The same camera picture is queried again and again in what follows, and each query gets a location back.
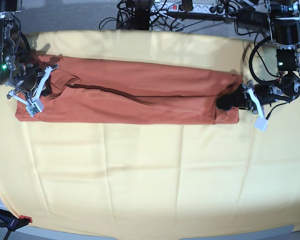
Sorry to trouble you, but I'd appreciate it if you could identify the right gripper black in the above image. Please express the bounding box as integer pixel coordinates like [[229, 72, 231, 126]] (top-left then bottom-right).
[[13, 66, 44, 97]]

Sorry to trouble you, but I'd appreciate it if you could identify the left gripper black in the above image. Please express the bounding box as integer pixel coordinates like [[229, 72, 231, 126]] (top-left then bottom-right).
[[215, 83, 278, 113]]

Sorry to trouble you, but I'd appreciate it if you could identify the orange T-shirt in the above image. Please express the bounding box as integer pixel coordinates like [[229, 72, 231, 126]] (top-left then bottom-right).
[[15, 54, 243, 125]]

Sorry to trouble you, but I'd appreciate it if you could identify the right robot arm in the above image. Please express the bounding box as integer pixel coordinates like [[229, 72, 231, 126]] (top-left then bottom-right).
[[0, 0, 44, 99]]

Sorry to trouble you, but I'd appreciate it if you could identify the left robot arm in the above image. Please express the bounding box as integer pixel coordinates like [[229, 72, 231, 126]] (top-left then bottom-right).
[[216, 0, 300, 114]]

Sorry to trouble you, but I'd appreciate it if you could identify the black power adapter box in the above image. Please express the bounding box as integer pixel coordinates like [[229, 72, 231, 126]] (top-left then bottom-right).
[[236, 8, 270, 29]]

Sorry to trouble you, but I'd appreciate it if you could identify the white power strip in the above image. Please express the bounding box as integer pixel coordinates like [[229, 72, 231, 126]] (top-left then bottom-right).
[[150, 1, 235, 19]]

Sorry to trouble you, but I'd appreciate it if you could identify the black bar clamp red pad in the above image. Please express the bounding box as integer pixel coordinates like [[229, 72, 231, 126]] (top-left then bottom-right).
[[0, 209, 33, 240]]

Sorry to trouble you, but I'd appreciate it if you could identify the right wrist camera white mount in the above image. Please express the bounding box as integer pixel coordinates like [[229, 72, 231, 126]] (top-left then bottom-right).
[[7, 64, 59, 117]]

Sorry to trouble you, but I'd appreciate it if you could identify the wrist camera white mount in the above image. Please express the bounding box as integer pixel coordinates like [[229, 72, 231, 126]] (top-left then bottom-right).
[[7, 64, 59, 117], [242, 80, 269, 132]]

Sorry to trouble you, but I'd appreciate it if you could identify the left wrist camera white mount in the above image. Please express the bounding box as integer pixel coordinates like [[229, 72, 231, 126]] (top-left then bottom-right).
[[242, 80, 269, 132]]

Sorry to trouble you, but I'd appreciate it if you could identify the black centre stand post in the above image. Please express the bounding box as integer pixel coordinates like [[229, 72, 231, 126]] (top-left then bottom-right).
[[132, 0, 152, 31]]

